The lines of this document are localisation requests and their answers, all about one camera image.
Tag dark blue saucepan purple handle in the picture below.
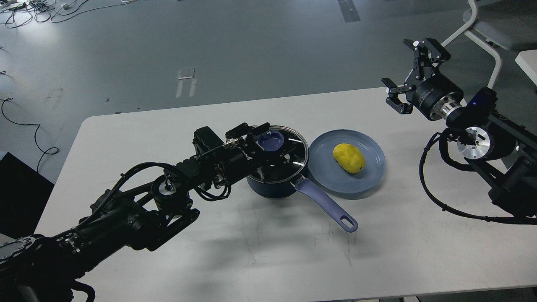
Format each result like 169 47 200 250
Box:
246 125 359 233

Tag blue-grey plate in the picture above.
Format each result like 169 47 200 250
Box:
308 129 386 200

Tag tangled cables on floor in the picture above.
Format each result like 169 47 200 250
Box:
0 0 135 28

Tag black cable on floor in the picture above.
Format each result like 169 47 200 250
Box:
0 96 60 172

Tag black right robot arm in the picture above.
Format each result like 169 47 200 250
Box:
381 38 537 225

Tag white table corner right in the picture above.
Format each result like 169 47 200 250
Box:
515 49 537 85

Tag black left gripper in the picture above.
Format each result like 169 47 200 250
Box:
225 122 303 183

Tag black box at left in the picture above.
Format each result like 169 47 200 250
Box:
0 151 54 239

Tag glass pot lid blue knob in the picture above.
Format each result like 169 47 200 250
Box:
252 125 310 184

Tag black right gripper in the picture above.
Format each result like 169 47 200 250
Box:
381 37 464 121

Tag white office chair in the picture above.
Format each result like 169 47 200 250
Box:
441 0 537 89

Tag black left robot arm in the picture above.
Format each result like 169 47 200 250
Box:
1 123 308 302

